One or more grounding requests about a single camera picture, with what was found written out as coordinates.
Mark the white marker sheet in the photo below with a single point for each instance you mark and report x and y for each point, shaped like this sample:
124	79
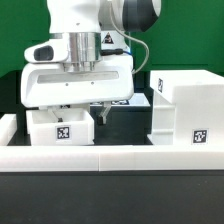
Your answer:
137	100

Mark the white left fence piece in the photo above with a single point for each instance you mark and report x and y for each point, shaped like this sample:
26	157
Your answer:
8	127

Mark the white front fence rail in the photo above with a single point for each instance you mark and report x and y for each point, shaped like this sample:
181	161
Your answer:
110	158

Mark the white drawer cabinet frame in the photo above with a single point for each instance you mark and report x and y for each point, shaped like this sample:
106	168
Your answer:
188	108

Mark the white front drawer box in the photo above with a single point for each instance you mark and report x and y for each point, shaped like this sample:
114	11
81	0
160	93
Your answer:
77	128

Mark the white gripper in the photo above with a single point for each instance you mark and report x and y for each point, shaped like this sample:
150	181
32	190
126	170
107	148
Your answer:
45	84

